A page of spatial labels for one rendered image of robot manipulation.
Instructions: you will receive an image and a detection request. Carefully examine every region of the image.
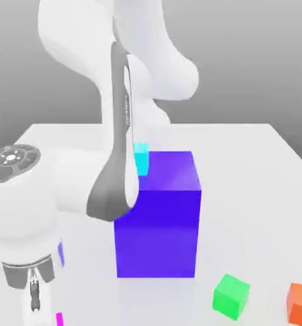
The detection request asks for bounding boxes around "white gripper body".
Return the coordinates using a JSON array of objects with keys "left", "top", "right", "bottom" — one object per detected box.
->
[{"left": 11, "top": 304, "right": 57, "bottom": 326}]

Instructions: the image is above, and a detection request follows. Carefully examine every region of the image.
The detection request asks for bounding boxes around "small cyan cube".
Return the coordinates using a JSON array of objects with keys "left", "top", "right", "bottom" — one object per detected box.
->
[{"left": 133, "top": 142, "right": 150, "bottom": 177}]

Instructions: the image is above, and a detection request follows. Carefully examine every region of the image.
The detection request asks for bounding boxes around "small green cube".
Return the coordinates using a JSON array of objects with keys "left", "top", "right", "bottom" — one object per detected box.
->
[{"left": 212, "top": 273, "right": 251, "bottom": 322}]

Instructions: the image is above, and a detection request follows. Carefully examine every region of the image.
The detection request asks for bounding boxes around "large blue box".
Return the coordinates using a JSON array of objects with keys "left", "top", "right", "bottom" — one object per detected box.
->
[{"left": 113, "top": 150, "right": 202, "bottom": 279}]

